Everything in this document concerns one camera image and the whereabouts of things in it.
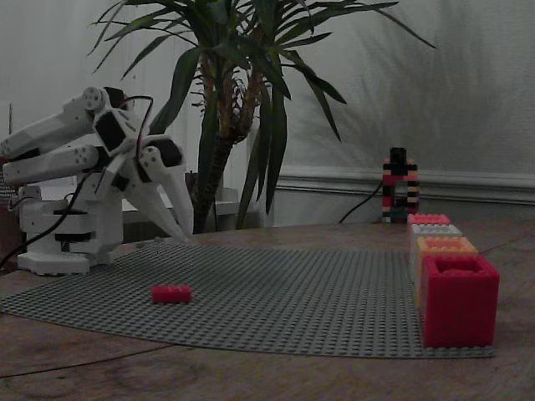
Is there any small red brick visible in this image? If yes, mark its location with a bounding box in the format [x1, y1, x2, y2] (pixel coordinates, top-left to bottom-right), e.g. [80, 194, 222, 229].
[150, 284, 192, 305]

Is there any grey studded baseplate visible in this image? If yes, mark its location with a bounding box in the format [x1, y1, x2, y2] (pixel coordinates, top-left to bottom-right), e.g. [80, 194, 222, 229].
[0, 240, 497, 360]

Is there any multicolour brick tower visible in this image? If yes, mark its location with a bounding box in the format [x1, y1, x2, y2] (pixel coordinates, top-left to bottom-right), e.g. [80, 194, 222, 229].
[380, 157, 419, 225]

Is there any grey plastic brick bin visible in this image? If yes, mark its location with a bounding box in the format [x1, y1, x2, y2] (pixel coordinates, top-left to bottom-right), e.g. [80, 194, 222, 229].
[408, 223, 464, 285]

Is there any orange plastic brick bin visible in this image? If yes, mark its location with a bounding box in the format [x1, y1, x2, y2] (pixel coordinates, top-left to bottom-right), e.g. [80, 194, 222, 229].
[411, 236, 480, 310]

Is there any green yucca plant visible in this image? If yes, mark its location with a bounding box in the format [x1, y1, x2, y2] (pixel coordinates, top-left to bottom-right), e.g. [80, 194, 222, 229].
[87, 0, 436, 235]

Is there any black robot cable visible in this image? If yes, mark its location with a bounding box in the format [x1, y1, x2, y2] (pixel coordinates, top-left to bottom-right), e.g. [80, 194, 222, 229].
[0, 166, 97, 269]

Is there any black camera cable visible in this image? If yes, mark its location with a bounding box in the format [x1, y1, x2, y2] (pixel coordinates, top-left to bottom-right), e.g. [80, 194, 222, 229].
[339, 190, 385, 224]

